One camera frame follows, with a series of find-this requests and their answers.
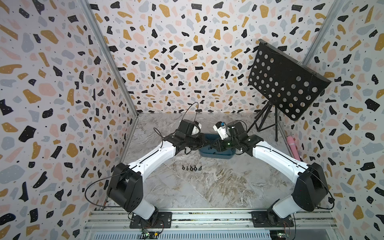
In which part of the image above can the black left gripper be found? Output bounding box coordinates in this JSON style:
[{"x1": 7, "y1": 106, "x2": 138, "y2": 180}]
[{"x1": 185, "y1": 133, "x2": 212, "y2": 151}]

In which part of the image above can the teal plastic storage box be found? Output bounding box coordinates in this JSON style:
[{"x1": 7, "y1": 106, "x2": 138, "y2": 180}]
[{"x1": 199, "y1": 134, "x2": 236, "y2": 160}]

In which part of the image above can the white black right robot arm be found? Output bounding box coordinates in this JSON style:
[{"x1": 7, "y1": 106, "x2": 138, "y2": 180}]
[{"x1": 212, "y1": 121, "x2": 329, "y2": 223}]

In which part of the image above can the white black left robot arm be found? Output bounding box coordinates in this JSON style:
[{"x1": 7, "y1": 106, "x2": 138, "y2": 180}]
[{"x1": 107, "y1": 120, "x2": 208, "y2": 222}]

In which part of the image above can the pink cylindrical bottle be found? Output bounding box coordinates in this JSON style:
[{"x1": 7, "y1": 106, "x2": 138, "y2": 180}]
[{"x1": 287, "y1": 136, "x2": 301, "y2": 161}]

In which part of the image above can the black music stand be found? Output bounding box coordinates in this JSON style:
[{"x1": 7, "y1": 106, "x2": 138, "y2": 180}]
[{"x1": 248, "y1": 40, "x2": 331, "y2": 132}]

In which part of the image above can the aluminium corner profile left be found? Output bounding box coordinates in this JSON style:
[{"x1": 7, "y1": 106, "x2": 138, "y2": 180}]
[{"x1": 78, "y1": 0, "x2": 139, "y2": 119}]

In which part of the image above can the aluminium corner profile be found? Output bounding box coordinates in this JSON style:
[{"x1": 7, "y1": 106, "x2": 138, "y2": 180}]
[
  {"x1": 302, "y1": 0, "x2": 345, "y2": 66},
  {"x1": 78, "y1": 0, "x2": 139, "y2": 119}
]

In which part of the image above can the aluminium corner profile right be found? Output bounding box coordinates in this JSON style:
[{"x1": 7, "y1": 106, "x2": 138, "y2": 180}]
[{"x1": 302, "y1": 0, "x2": 345, "y2": 66}]

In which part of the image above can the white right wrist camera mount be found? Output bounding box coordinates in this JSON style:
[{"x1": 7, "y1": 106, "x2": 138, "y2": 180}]
[{"x1": 213, "y1": 122, "x2": 229, "y2": 140}]

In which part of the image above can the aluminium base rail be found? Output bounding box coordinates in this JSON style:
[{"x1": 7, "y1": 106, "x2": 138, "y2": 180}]
[{"x1": 81, "y1": 208, "x2": 343, "y2": 240}]

